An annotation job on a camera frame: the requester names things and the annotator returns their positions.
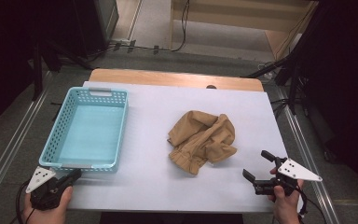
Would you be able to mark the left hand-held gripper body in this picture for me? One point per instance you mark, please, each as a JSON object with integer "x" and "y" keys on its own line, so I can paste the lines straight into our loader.
{"x": 43, "y": 193}

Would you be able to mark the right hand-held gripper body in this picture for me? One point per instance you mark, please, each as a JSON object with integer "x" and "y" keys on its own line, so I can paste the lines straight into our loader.
{"x": 295, "y": 171}

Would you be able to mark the light blue plastic basket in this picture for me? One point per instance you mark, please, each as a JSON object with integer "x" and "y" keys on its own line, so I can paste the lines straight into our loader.
{"x": 90, "y": 133}

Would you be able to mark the tan printed pants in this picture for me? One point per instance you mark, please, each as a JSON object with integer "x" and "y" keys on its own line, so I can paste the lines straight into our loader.
{"x": 199, "y": 140}

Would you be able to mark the person's left hand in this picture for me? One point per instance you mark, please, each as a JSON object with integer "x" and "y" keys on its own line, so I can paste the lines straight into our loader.
{"x": 46, "y": 217}

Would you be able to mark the person's right hand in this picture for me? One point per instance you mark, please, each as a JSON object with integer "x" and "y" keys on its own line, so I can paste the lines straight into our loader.
{"x": 286, "y": 208}

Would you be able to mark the black metal stand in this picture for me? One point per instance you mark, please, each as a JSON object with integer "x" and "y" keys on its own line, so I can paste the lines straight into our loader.
{"x": 293, "y": 84}
{"x": 38, "y": 71}

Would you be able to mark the dark table grommet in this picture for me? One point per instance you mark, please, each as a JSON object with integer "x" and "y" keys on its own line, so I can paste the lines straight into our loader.
{"x": 211, "y": 86}

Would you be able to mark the white table board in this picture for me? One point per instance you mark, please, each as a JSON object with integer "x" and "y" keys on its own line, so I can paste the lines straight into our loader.
{"x": 155, "y": 109}

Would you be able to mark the black curtain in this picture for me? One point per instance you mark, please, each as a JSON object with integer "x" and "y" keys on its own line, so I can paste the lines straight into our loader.
{"x": 9, "y": 46}
{"x": 348, "y": 77}

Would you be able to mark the white power strip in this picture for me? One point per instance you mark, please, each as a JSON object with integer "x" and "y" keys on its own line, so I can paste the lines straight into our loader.
{"x": 122, "y": 40}

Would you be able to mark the beige wooden shelf unit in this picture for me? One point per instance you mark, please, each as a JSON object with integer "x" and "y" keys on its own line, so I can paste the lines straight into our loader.
{"x": 230, "y": 17}

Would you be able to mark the dark cabinet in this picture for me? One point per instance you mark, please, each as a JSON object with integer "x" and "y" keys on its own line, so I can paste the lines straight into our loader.
{"x": 105, "y": 18}

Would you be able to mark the metal floor rail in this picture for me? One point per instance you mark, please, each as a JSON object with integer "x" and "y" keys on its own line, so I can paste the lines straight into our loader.
{"x": 12, "y": 149}
{"x": 310, "y": 168}

